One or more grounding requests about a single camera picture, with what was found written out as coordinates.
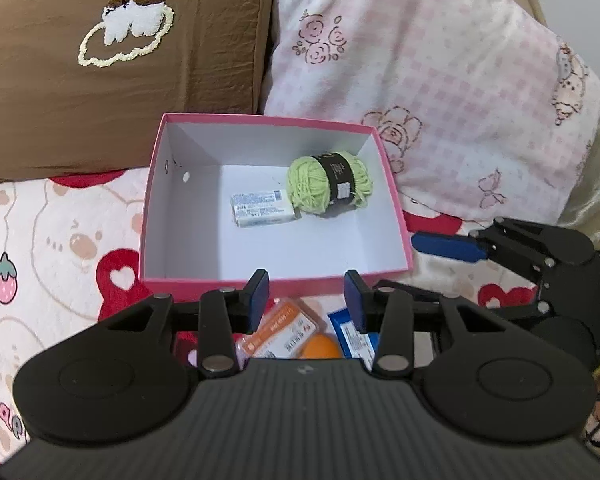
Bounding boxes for green yarn ball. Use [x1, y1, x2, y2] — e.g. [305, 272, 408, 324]
[286, 150, 376, 216]

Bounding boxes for orange makeup sponge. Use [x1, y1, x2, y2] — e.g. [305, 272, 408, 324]
[297, 334, 342, 360]

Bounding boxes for pink checked pillow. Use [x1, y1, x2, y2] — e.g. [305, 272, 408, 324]
[260, 0, 600, 226]

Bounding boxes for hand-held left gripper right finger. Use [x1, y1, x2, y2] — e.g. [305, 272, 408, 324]
[344, 269, 520, 380]

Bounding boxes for blue wipes packet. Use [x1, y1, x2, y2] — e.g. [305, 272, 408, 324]
[326, 307, 436, 368]

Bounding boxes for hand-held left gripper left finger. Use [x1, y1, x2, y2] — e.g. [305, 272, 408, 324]
[97, 269, 272, 379]

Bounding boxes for clear plastic box orange label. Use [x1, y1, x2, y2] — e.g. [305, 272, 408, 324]
[235, 297, 326, 361]

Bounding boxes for bear print blanket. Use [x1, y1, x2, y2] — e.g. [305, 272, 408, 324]
[0, 167, 546, 461]

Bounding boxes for brown embroidered pillow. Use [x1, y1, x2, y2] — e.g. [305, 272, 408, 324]
[0, 0, 276, 188]

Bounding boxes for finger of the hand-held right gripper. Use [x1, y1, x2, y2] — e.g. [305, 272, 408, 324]
[480, 300, 553, 325]
[411, 217, 598, 281]

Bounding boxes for golden satin quilt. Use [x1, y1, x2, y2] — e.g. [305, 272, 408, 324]
[557, 85, 600, 251]

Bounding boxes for small white box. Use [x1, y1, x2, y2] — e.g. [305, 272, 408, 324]
[230, 189, 301, 228]

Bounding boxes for pink cardboard box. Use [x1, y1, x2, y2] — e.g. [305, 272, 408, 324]
[139, 113, 415, 306]

